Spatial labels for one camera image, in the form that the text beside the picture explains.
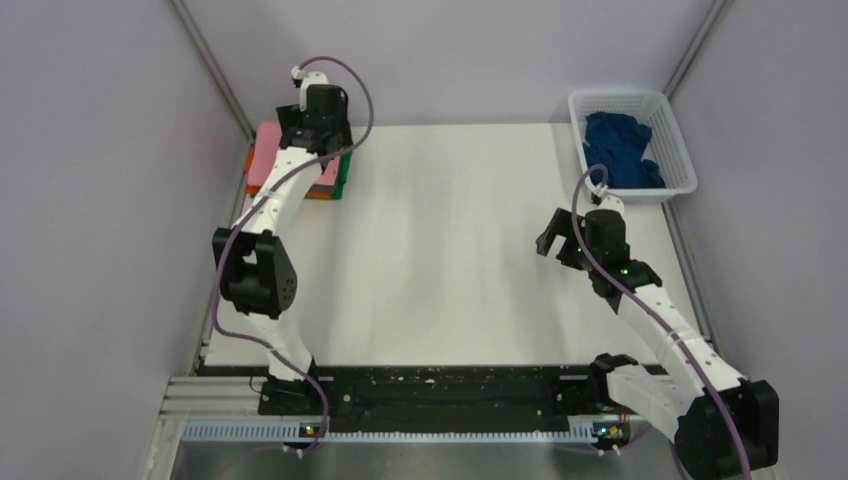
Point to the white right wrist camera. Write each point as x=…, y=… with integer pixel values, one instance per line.
x=603, y=200

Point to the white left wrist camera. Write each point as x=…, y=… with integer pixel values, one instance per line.
x=303, y=80

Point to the white plastic basket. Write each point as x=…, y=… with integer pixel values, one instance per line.
x=667, y=148

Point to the pink t shirt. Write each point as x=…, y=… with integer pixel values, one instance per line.
x=269, y=133

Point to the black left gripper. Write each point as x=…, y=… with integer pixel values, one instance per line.
x=289, y=116

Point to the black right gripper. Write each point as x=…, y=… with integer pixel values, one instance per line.
x=560, y=225

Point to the orange folded t shirt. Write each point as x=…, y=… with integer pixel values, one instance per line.
x=260, y=165

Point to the white cable duct strip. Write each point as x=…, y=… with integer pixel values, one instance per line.
x=293, y=431

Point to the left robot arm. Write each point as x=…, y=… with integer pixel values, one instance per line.
x=259, y=279

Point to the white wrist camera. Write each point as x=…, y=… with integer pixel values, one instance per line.
x=603, y=200
x=303, y=80

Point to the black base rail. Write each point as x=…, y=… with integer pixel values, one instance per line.
x=444, y=400

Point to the blue t shirt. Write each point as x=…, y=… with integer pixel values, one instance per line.
x=619, y=143

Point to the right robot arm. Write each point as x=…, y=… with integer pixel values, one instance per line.
x=720, y=423

